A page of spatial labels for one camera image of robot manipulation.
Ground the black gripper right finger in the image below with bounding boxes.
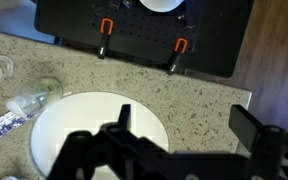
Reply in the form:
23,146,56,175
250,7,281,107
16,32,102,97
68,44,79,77
229,105,263,151

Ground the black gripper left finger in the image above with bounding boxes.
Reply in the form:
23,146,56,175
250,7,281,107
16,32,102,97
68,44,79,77
118,104,131,130

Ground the white oval sink basin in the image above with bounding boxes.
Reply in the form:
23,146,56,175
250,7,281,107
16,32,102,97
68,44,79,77
30,92,169,176

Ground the clear soap dispenser bottle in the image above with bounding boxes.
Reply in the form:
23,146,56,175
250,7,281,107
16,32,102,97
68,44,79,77
6,77,63,117

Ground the orange black clamp right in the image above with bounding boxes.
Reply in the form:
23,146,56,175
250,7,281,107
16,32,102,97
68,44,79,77
167,37,188,75

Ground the orange black clamp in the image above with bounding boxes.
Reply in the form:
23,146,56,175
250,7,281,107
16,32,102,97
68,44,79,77
167,37,188,75
98,18,114,59

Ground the orange black clamp left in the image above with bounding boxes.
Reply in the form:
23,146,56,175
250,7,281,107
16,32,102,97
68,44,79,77
98,18,114,59

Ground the white blue toothpaste tube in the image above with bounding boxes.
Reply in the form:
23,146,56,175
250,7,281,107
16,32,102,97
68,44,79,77
0,112,36,138

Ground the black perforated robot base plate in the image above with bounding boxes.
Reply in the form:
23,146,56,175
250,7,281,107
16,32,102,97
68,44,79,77
34,0,254,77

